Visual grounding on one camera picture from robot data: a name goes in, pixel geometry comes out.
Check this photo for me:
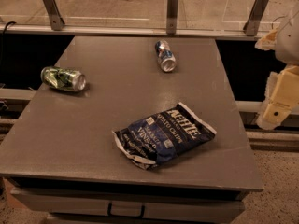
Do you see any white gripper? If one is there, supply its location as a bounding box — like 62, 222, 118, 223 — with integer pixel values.
255, 3, 299, 130

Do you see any green soda can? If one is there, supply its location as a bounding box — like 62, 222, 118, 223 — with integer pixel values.
40, 66, 86, 92

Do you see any blue soda can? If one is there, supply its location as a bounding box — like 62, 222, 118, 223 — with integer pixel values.
155, 40, 177, 73

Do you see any blue Kettle chips bag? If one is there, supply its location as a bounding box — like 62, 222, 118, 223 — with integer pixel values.
113, 103, 217, 170

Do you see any grey table with drawer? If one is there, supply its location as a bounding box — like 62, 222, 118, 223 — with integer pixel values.
0, 36, 263, 224

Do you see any right metal bracket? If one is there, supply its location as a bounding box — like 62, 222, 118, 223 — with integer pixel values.
243, 0, 269, 36

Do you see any metal bracket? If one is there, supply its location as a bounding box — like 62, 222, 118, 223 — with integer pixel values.
243, 0, 269, 36
166, 0, 178, 35
42, 0, 64, 31

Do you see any middle metal bracket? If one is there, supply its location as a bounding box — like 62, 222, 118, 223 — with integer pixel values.
166, 0, 178, 35

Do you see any black drawer handle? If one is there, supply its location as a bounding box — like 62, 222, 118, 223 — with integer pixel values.
107, 202, 146, 218

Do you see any left metal bracket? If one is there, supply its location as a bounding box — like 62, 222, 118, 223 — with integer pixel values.
42, 0, 64, 31

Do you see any metal rail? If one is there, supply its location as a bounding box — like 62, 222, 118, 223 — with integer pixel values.
6, 23, 268, 41

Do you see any black cable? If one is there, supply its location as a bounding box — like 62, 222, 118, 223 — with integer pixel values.
0, 21, 17, 67

